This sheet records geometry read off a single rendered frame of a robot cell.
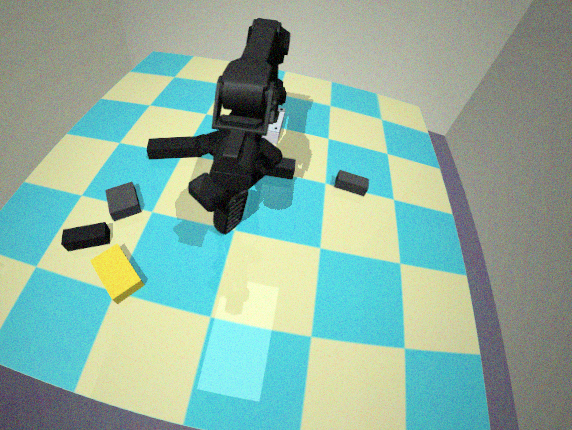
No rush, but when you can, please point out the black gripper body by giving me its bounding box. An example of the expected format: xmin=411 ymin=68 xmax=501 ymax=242
xmin=189 ymin=138 xmax=283 ymax=212

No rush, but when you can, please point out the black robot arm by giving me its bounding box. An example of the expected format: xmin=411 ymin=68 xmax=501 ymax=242
xmin=195 ymin=18 xmax=290 ymax=191

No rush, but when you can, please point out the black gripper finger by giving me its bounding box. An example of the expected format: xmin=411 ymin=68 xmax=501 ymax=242
xmin=247 ymin=163 xmax=272 ymax=190
xmin=220 ymin=195 xmax=232 ymax=209

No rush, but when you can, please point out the yellow rectangular block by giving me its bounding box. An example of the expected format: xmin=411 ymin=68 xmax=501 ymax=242
xmin=90 ymin=243 xmax=145 ymax=304

